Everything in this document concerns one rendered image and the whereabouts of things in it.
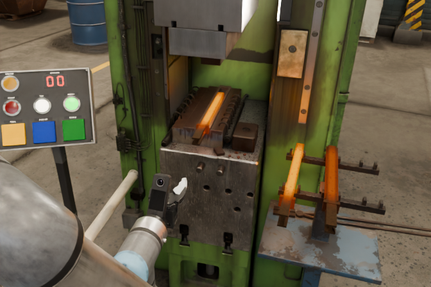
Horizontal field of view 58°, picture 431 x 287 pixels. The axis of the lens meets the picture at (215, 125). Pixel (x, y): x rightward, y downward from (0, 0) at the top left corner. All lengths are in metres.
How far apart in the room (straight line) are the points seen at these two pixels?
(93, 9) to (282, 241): 4.97
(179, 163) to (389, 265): 1.46
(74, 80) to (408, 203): 2.32
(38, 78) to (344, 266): 1.23
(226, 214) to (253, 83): 0.64
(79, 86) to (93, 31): 4.52
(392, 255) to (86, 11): 4.88
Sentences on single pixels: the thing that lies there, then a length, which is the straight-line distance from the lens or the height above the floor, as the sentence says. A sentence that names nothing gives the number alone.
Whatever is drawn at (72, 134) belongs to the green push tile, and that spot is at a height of 1.00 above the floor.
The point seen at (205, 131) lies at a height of 0.99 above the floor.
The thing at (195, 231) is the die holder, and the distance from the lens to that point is 1.68.
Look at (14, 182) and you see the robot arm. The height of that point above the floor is 1.40.
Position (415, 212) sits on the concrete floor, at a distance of 2.94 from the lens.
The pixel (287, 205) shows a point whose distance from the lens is 1.13.
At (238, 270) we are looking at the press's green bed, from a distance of 1.80.
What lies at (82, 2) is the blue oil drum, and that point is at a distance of 5.91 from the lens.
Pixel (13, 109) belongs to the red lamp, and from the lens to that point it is 1.52.
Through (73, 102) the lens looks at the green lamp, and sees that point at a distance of 1.48.
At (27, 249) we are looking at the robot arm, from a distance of 0.51.
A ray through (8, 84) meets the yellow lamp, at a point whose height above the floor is 1.16.
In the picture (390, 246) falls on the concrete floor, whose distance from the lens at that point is 2.61.
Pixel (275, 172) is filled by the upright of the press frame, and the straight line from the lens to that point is 1.67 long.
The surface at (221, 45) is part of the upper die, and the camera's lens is 1.31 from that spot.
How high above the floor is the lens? 1.69
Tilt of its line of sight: 28 degrees down
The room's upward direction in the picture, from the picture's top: 1 degrees clockwise
